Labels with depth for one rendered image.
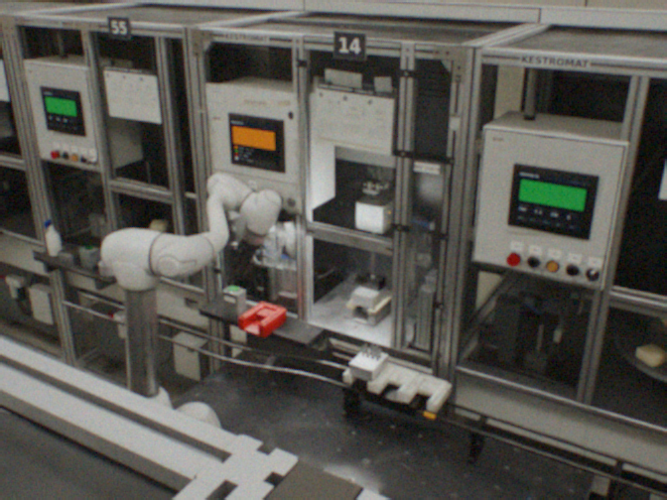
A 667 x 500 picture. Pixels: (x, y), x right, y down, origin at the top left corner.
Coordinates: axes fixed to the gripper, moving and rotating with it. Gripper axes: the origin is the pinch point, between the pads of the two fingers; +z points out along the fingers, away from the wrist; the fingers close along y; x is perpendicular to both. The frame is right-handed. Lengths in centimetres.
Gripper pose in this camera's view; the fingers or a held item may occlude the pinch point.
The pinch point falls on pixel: (233, 278)
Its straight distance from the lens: 277.3
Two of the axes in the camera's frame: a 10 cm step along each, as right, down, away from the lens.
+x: -4.7, 2.9, -8.3
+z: -4.2, 7.6, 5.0
